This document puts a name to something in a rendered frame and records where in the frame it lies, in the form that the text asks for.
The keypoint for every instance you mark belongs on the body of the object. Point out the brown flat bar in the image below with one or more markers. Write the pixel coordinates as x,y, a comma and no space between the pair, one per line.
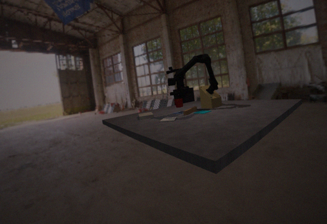
188,111

